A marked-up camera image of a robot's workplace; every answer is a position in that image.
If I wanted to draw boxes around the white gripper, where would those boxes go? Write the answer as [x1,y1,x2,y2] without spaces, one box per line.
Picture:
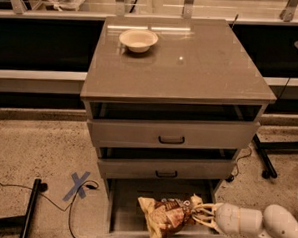
[192,203,264,236]

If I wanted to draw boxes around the brown chip bag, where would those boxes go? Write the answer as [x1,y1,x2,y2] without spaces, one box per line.
[138,194,203,238]

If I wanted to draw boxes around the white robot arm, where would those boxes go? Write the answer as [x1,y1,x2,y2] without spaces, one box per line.
[192,203,298,238]

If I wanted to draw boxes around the middle grey drawer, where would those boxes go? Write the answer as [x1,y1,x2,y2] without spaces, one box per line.
[98,158,236,180]

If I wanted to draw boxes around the grey drawer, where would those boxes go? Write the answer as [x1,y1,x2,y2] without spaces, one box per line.
[87,119,260,149]
[97,178,231,238]
[98,158,236,180]

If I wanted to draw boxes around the top grey drawer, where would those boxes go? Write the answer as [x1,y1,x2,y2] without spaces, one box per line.
[87,119,260,149]

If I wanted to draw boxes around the bottom grey drawer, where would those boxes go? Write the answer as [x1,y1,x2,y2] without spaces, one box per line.
[97,178,231,238]

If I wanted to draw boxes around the grey drawer cabinet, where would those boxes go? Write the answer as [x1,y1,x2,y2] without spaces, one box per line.
[72,11,281,238]

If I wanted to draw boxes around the black stand leg right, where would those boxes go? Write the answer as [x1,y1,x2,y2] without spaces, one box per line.
[253,135,298,179]

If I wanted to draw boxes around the black stand leg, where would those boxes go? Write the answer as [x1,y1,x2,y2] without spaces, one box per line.
[253,135,298,179]
[0,178,47,238]

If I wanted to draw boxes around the blue tape cross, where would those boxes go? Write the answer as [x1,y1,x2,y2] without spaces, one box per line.
[63,172,90,202]

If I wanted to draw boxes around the white paper bowl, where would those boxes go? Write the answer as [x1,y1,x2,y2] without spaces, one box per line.
[119,29,158,53]

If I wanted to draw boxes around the black stand leg left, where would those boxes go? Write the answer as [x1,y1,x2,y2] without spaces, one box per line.
[0,178,47,238]

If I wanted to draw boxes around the thin cable right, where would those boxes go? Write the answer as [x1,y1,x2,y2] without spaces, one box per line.
[226,144,254,184]

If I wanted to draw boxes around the black floor cable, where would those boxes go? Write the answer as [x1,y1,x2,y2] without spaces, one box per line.
[0,173,101,238]

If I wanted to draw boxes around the metal railing frame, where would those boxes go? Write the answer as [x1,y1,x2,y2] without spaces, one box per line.
[0,0,298,33]

